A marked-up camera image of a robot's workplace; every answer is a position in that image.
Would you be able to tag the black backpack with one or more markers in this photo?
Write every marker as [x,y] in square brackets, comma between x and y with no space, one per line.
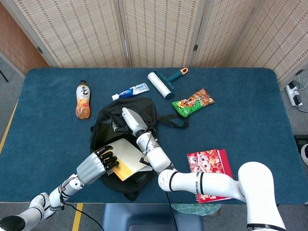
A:
[134,185]

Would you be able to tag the white power strip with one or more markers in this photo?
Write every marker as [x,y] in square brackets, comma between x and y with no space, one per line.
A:
[292,95]

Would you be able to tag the teal lint roller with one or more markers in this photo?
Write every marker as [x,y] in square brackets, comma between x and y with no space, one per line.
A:
[160,84]

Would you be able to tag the green orange snack bag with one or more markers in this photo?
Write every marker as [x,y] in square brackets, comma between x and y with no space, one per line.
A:
[192,102]

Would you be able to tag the woven folding screen panel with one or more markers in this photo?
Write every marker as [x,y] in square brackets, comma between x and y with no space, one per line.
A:
[281,36]
[72,31]
[223,31]
[158,31]

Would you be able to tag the green checkered cloth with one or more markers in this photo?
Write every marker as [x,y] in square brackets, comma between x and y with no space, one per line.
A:
[195,209]

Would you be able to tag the metal screen hinge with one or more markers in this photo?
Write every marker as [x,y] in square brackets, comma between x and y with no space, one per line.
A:
[39,50]
[195,47]

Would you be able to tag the orange drink bottle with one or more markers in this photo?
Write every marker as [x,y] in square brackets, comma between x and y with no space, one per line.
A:
[83,101]

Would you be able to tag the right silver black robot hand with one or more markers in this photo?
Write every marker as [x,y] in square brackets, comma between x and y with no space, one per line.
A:
[133,120]

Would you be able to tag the blue chair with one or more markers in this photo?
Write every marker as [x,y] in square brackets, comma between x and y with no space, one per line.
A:
[144,216]

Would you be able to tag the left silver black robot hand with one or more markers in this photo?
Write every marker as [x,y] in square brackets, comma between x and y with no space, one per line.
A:
[91,168]

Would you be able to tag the white yellow booklet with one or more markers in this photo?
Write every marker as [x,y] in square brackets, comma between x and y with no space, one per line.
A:
[127,154]

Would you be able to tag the black metal leg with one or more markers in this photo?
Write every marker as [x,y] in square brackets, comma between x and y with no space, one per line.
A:
[3,75]

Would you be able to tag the black box on floor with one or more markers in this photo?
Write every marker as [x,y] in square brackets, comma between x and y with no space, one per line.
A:
[300,140]

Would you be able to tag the blue white toothpaste tube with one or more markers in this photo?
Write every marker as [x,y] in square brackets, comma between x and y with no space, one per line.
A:
[132,92]

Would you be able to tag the blue felt table cover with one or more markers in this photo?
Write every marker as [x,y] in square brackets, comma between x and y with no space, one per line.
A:
[240,120]

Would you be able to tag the red spiral calendar notebook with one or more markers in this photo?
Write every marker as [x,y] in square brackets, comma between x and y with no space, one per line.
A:
[209,161]

